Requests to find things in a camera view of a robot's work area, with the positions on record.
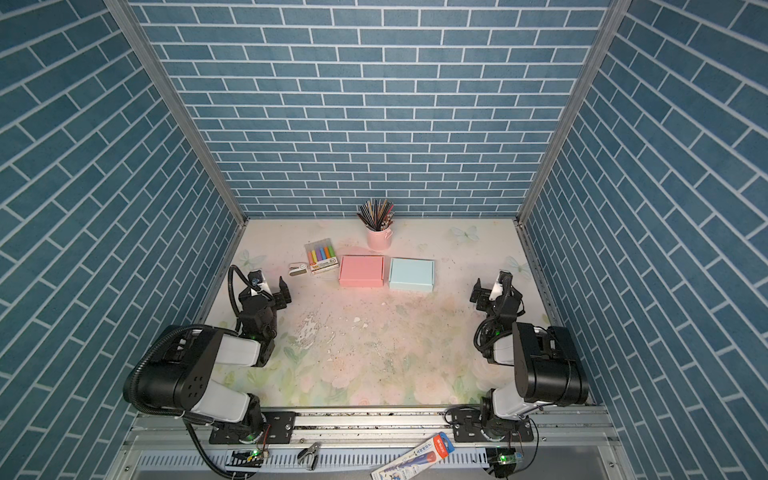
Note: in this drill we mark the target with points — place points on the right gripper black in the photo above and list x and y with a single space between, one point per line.
482 306

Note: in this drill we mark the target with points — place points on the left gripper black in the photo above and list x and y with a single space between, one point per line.
282 297

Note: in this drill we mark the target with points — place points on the light blue paper box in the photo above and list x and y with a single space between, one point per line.
408 274

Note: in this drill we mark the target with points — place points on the pink paper box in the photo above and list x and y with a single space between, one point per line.
362 271

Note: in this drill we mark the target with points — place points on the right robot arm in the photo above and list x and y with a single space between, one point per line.
546 367

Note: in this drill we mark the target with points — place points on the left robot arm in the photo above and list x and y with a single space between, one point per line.
174 377

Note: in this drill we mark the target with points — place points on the small white eraser box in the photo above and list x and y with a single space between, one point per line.
298 268

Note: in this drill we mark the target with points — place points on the clear highlighter marker pack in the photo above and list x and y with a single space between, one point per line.
321 256

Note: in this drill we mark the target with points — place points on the pink metal pencil cup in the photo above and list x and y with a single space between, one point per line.
379 240

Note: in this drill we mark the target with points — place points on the bundle of coloured pencils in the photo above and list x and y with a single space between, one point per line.
376 214

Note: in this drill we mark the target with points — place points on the black metal clip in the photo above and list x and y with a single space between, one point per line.
309 457

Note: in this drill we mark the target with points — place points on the small green circuit board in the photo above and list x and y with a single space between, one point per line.
246 459

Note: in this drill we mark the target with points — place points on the round black device green light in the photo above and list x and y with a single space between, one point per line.
502 462

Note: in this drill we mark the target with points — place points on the red blue pen package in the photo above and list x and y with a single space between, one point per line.
420 458

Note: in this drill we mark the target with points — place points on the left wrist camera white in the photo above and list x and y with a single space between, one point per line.
257 283

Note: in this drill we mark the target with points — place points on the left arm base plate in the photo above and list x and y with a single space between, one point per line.
270 427

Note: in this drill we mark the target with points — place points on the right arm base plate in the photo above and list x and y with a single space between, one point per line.
470 425

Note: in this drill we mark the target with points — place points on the aluminium mounting rail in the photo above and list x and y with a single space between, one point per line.
569 443

